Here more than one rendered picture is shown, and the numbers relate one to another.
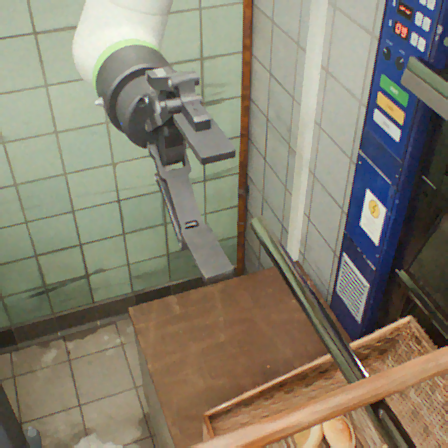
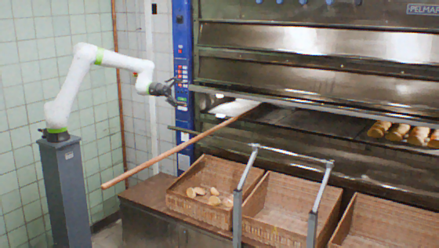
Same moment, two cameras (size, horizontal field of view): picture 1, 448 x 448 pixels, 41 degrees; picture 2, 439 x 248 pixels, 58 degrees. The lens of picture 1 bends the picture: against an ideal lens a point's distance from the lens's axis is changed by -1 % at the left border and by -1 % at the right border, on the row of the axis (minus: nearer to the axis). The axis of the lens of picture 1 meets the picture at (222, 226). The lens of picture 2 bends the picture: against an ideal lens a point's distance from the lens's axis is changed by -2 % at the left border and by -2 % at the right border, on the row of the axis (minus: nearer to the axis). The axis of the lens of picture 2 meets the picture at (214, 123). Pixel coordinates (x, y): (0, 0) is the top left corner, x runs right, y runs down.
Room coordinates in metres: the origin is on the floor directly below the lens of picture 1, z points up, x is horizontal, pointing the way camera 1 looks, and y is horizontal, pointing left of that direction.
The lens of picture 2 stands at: (-1.73, 1.27, 2.08)
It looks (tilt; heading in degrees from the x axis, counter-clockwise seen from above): 18 degrees down; 325
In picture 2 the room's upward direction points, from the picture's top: straight up
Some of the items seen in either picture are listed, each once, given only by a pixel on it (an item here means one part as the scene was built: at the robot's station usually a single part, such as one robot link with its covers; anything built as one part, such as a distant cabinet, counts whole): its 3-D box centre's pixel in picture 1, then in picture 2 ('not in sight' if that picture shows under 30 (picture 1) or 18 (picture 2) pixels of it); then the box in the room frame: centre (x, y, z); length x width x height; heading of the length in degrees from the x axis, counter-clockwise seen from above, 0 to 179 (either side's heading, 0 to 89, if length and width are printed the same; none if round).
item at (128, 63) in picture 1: (144, 92); (157, 89); (0.61, 0.09, 1.49); 0.12 x 0.06 x 0.09; 112
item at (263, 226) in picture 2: not in sight; (289, 211); (-0.08, -0.48, 0.72); 0.56 x 0.49 x 0.28; 22
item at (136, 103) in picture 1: (160, 125); (165, 90); (0.54, 0.07, 1.49); 0.09 x 0.07 x 0.08; 22
